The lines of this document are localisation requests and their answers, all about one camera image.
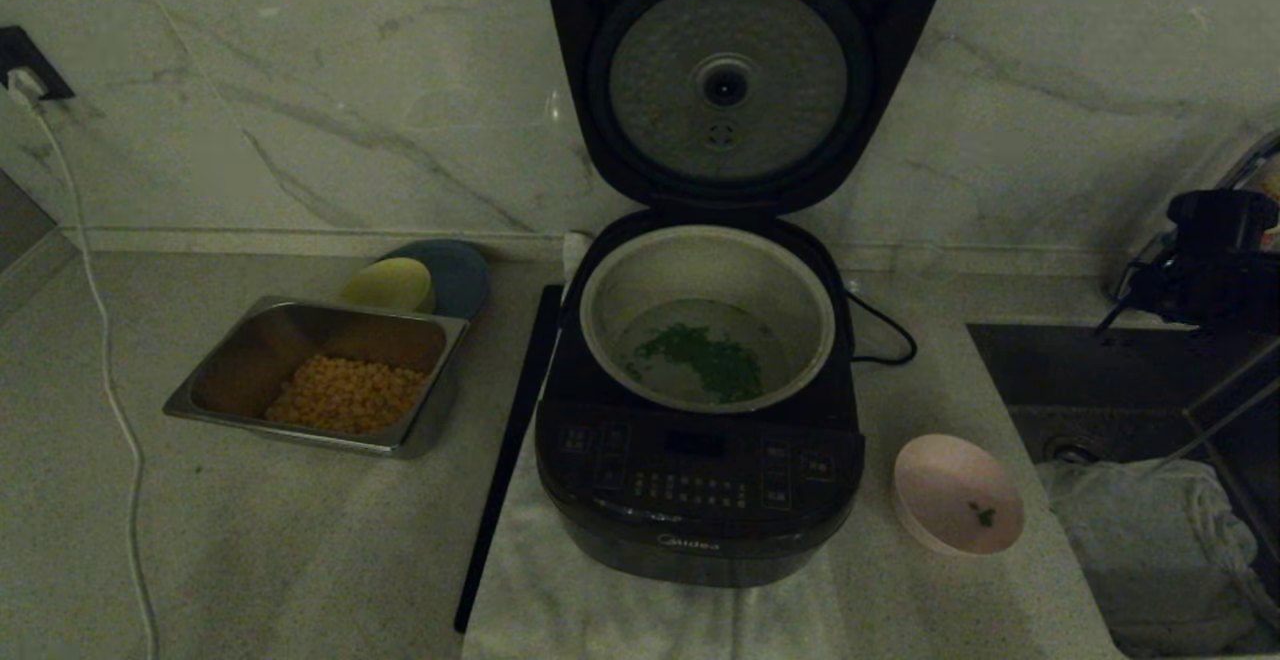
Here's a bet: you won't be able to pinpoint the pink bowl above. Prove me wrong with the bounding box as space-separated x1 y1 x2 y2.
893 433 1026 557

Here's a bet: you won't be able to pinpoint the chopped green vegetables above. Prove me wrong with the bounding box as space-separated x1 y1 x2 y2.
625 320 769 404

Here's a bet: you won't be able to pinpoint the black electric rice cooker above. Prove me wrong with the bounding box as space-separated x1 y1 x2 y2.
543 0 948 216

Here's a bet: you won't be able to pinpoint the grey inner pot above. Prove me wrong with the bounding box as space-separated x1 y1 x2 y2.
579 224 837 413

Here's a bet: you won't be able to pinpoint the small yellow-green bowl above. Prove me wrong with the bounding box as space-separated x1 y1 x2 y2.
340 258 437 314

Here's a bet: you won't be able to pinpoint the bottle with red label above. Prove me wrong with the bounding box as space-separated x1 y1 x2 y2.
1255 155 1280 253

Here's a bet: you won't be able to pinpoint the chrome faucet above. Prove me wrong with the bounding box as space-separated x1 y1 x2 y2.
1103 130 1280 306

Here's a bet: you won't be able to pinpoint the stainless steel sink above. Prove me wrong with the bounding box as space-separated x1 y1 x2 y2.
965 323 1280 656

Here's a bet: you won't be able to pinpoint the metal sink drain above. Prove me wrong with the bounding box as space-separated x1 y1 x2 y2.
1040 434 1101 466

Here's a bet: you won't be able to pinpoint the white crumpled cloth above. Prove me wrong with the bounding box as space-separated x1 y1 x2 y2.
1035 457 1280 653

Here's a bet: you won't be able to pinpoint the long black strip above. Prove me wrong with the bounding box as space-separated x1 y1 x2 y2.
455 285 566 631

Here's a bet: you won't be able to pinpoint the white towel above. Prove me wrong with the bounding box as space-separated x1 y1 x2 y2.
462 232 851 660

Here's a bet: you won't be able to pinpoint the blue-grey plate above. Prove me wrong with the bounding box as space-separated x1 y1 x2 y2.
378 240 492 321

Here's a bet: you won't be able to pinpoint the yellow corn kernels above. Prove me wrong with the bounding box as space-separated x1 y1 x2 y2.
265 354 429 435

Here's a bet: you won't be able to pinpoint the stainless steel tray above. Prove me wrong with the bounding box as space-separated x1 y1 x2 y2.
165 295 471 459

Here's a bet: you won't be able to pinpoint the white plug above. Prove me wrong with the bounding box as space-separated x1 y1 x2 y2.
8 68 51 109

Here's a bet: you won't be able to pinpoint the black cooker power cord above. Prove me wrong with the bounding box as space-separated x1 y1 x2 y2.
845 292 918 366

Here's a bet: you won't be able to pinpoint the white power cable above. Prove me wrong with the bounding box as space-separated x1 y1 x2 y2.
35 105 161 660

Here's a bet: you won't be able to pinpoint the black wall socket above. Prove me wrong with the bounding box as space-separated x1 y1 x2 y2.
0 27 78 103

